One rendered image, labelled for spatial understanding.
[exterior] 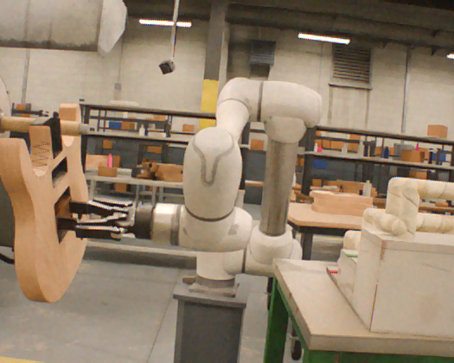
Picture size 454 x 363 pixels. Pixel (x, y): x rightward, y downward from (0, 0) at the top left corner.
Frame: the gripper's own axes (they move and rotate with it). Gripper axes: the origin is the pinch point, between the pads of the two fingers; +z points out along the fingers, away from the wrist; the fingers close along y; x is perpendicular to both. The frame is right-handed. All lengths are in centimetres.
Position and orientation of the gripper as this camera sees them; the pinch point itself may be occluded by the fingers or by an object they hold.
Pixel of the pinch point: (65, 214)
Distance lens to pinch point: 100.0
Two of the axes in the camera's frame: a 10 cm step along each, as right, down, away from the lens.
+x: 0.8, -9.1, -4.1
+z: -10.0, -0.8, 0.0
